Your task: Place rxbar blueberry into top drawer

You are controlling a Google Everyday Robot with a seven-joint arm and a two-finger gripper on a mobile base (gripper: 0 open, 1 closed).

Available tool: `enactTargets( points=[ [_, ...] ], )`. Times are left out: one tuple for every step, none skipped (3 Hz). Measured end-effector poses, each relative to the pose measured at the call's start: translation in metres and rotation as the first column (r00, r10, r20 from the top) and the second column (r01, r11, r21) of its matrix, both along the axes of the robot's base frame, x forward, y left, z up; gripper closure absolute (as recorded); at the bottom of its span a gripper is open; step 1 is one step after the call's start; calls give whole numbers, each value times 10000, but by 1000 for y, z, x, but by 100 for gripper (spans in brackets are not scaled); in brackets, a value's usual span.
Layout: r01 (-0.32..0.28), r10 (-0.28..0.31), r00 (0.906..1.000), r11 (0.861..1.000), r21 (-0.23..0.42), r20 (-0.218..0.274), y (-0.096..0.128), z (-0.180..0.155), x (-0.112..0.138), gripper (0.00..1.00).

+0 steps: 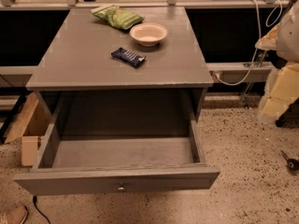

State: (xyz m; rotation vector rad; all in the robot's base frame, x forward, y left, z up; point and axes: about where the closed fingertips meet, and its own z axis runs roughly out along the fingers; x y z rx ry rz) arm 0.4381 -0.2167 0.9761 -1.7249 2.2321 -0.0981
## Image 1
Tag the dark blue rxbar wrapper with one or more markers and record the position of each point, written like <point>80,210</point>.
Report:
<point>128,57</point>

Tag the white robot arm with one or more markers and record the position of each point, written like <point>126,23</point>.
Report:
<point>282,85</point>

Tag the grey open top drawer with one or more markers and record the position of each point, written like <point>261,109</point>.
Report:
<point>146,139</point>

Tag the round metal drawer knob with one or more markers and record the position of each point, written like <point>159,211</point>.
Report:
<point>121,188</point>

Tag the white round bowl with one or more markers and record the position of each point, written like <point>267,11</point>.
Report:
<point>148,34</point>

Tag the grey wooden cabinet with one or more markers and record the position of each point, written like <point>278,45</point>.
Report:
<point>79,58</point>

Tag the green chip bag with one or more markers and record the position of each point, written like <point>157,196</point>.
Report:
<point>117,17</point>

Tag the light wooden box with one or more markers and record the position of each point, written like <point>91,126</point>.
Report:
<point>29,127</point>

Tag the black caster wheel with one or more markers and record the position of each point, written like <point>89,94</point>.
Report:
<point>292,164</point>

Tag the tan shoe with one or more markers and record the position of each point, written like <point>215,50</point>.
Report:
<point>17,215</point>

